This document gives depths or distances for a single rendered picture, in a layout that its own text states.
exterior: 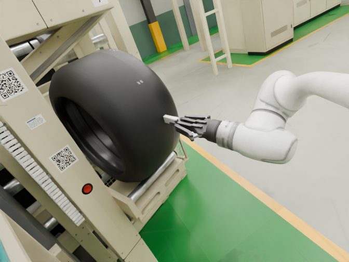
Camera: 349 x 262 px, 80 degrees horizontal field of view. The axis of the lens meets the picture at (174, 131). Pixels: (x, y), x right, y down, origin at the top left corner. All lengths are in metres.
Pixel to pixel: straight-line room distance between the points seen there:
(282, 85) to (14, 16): 0.99
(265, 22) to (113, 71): 4.57
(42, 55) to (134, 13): 9.16
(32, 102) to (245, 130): 0.66
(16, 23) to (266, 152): 1.01
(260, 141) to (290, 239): 1.26
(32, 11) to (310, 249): 1.97
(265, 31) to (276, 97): 4.58
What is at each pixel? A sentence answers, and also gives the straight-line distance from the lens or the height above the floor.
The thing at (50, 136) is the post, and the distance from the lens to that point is 0.83.
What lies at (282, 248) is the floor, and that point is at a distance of 1.75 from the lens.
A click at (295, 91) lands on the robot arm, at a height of 1.27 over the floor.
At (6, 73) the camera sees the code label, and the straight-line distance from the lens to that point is 0.80.
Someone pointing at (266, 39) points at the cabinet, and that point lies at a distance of 5.23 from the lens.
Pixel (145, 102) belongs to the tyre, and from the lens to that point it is 0.77.
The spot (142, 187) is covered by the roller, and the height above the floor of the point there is 0.91.
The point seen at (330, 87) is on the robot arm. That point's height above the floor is 1.33.
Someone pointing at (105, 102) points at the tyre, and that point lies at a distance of 0.74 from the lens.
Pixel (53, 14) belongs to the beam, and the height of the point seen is 1.68.
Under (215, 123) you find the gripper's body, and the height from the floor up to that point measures 1.20.
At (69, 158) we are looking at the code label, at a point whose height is 1.21.
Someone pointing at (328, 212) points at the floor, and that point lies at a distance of 1.94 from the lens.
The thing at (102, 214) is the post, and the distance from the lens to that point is 1.01.
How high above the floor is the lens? 1.55
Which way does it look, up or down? 29 degrees down
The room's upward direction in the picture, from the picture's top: 21 degrees counter-clockwise
